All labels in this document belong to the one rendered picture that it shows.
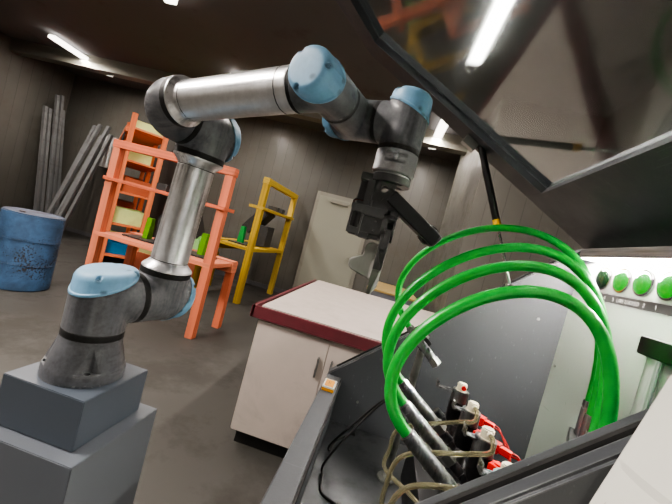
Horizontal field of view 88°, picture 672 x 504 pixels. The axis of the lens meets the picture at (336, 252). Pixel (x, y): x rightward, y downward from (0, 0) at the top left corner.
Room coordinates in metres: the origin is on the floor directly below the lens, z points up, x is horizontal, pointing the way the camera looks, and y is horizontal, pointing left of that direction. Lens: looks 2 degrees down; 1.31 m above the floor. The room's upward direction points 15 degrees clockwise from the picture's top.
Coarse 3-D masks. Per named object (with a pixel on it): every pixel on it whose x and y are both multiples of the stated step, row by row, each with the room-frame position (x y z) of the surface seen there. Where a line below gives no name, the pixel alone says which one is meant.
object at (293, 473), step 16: (336, 384) 0.89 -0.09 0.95; (320, 400) 0.78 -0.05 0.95; (320, 416) 0.71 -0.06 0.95; (304, 432) 0.63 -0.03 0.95; (320, 432) 0.65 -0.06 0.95; (304, 448) 0.59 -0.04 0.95; (288, 464) 0.54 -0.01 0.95; (304, 464) 0.55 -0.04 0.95; (272, 480) 0.49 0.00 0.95; (288, 480) 0.50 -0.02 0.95; (304, 480) 0.52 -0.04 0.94; (272, 496) 0.46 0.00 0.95; (288, 496) 0.47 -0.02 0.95
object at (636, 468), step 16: (656, 400) 0.25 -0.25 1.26; (656, 416) 0.24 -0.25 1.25; (640, 432) 0.25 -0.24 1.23; (656, 432) 0.24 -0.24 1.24; (624, 448) 0.25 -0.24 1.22; (640, 448) 0.24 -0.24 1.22; (656, 448) 0.23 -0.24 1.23; (624, 464) 0.24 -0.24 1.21; (640, 464) 0.23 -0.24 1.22; (656, 464) 0.22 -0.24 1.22; (608, 480) 0.25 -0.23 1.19; (624, 480) 0.24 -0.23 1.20; (640, 480) 0.23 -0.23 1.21; (656, 480) 0.22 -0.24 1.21; (608, 496) 0.24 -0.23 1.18; (624, 496) 0.23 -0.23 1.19; (640, 496) 0.22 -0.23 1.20; (656, 496) 0.21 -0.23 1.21
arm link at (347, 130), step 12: (360, 96) 0.59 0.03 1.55; (360, 108) 0.60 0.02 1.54; (372, 108) 0.62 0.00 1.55; (324, 120) 0.66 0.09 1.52; (348, 120) 0.60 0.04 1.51; (360, 120) 0.62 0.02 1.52; (372, 120) 0.62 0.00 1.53; (336, 132) 0.67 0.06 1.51; (348, 132) 0.64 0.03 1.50; (360, 132) 0.64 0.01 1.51; (372, 132) 0.63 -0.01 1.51
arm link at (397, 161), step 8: (384, 152) 0.60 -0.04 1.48; (392, 152) 0.60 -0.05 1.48; (400, 152) 0.59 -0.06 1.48; (408, 152) 0.59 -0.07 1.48; (376, 160) 0.61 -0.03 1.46; (384, 160) 0.60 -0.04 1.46; (392, 160) 0.59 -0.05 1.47; (400, 160) 0.59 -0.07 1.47; (408, 160) 0.60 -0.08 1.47; (416, 160) 0.61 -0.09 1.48; (376, 168) 0.61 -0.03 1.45; (384, 168) 0.60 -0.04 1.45; (392, 168) 0.59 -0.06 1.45; (400, 168) 0.59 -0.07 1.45; (408, 168) 0.60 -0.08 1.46; (408, 176) 0.60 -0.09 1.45
